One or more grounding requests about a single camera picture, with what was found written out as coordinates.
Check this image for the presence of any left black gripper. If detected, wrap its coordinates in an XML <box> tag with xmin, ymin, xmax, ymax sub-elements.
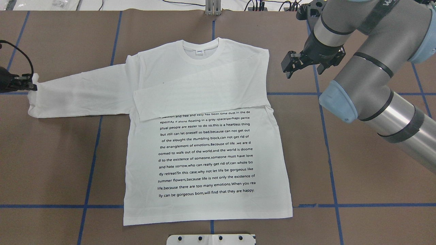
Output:
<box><xmin>0</xmin><ymin>66</ymin><xmax>37</xmax><ymax>93</ymax></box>

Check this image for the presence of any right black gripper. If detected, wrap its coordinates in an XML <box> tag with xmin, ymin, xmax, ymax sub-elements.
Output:
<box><xmin>281</xmin><ymin>37</ymin><xmax>346</xmax><ymax>79</ymax></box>

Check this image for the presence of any white long-sleeve printed shirt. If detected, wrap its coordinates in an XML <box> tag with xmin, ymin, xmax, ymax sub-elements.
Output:
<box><xmin>28</xmin><ymin>38</ymin><xmax>293</xmax><ymax>226</ymax></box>

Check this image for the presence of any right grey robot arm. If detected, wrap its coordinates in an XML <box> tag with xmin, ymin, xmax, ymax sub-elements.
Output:
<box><xmin>281</xmin><ymin>0</ymin><xmax>436</xmax><ymax>172</ymax></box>

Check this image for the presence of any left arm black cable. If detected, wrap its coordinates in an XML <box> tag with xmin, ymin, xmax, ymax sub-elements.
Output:
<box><xmin>0</xmin><ymin>40</ymin><xmax>34</xmax><ymax>77</ymax></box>

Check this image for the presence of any aluminium frame post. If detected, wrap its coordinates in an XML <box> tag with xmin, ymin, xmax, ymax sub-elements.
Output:
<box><xmin>205</xmin><ymin>0</ymin><xmax>222</xmax><ymax>16</ymax></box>

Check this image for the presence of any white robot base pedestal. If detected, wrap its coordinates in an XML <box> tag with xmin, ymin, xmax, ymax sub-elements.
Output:
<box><xmin>166</xmin><ymin>234</ymin><xmax>256</xmax><ymax>245</ymax></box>

